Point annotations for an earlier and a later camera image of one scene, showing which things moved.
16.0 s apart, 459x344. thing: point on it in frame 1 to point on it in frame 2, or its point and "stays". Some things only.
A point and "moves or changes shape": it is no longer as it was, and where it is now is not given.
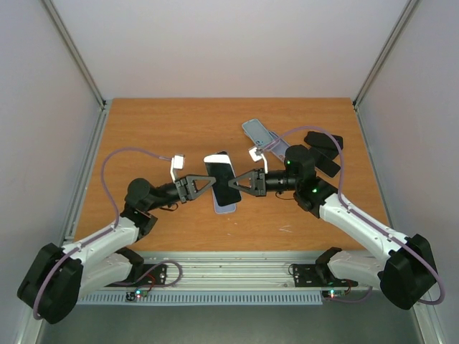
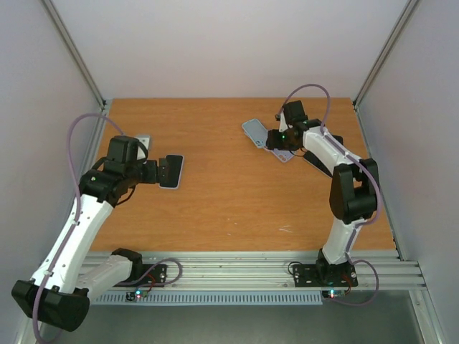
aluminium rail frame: x=220 y=271 stays
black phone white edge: x=324 y=163 stays
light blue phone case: x=257 y=132 stays
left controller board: x=132 y=295 stays
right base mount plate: x=318 y=275 stays
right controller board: x=333 y=294 stays
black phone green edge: x=219 y=165 moves or changes shape
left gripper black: x=191 y=189 to x=153 y=177
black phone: x=227 y=208 moves or changes shape
